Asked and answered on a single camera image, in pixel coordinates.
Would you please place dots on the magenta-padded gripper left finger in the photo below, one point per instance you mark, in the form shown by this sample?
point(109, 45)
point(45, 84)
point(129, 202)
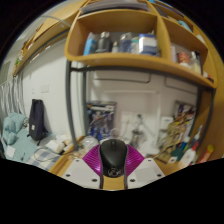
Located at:
point(80, 171)

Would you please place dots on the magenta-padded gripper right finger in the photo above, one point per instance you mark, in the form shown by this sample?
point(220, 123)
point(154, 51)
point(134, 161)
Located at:
point(146, 171)

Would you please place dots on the black computer mouse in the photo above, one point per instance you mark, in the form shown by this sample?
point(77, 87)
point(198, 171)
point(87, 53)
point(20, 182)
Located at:
point(113, 156)

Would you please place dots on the small white desk clock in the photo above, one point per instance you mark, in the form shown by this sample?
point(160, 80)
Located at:
point(172, 160)

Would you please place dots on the flat white box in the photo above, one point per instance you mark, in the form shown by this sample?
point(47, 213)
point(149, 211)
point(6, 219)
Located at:
point(55, 146)

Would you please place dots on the blue plaid bedsheet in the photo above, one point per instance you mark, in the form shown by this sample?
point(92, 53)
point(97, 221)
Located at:
point(45, 160)

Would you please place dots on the brown tree figurine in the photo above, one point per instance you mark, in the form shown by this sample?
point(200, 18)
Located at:
point(173, 136)

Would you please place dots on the blue robot model kit box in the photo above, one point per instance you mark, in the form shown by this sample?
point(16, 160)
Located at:
point(100, 118)

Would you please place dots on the red yellow chips can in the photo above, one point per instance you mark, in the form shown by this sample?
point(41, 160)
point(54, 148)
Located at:
point(206, 154)

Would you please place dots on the blue white spray bottle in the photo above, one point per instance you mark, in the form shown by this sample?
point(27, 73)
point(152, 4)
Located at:
point(199, 133)

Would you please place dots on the black backpack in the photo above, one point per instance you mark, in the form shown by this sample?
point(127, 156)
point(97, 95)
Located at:
point(36, 120)

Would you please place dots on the colourful cardboard box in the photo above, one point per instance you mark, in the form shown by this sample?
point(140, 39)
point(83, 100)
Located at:
point(186, 115)

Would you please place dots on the teal blanket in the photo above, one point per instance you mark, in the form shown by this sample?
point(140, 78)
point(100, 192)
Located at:
point(13, 128)

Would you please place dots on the wooden shelf unit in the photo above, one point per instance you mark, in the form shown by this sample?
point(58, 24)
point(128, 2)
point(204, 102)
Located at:
point(133, 60)

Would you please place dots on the grey metal frame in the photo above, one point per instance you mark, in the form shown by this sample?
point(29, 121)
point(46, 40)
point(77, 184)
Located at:
point(69, 106)

